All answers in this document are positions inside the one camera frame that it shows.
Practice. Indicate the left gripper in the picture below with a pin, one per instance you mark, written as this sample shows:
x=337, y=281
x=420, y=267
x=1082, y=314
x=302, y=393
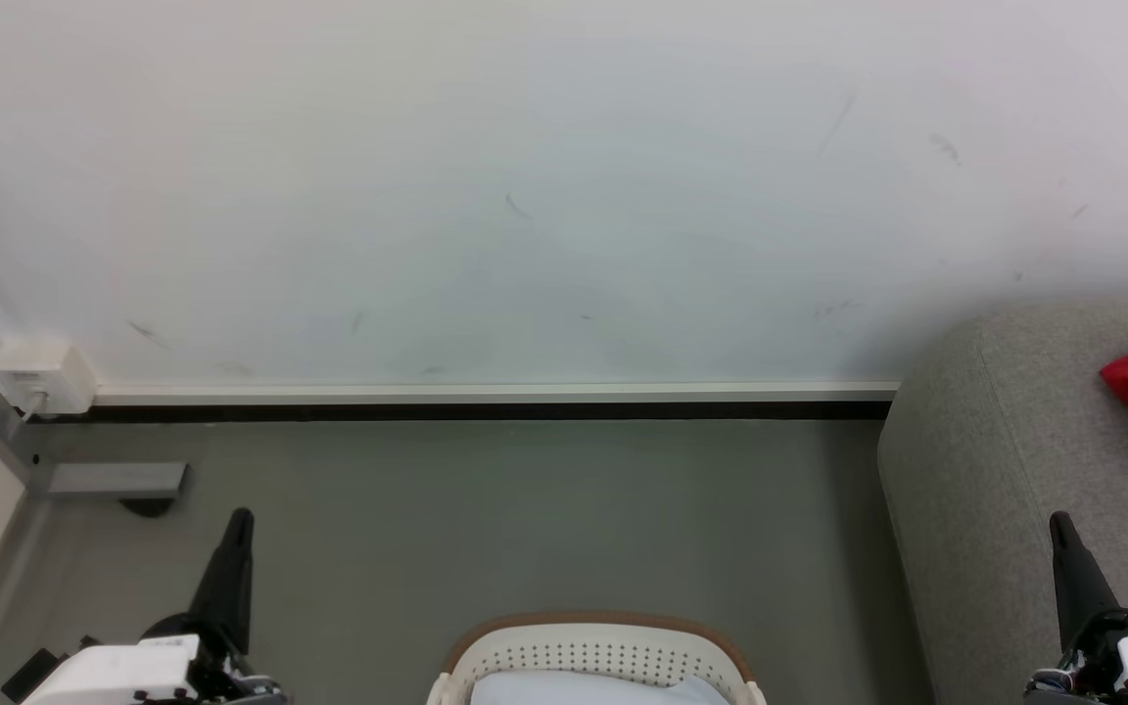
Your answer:
x=123, y=671

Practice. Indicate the white basket brown rim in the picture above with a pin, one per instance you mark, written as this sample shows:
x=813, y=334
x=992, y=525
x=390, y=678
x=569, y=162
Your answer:
x=603, y=651

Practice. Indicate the grey fabric sofa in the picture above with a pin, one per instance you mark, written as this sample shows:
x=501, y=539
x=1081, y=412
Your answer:
x=995, y=509

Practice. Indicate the grey door stop bar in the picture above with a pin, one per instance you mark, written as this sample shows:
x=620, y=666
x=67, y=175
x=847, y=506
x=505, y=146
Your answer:
x=118, y=480

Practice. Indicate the white baseboard strip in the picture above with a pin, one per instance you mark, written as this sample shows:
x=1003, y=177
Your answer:
x=486, y=394

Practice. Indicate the pale white garment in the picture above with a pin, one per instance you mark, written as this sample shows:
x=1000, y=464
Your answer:
x=593, y=688

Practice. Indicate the white wall power adapter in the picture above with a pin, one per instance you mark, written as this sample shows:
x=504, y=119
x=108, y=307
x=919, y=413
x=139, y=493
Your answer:
x=45, y=374

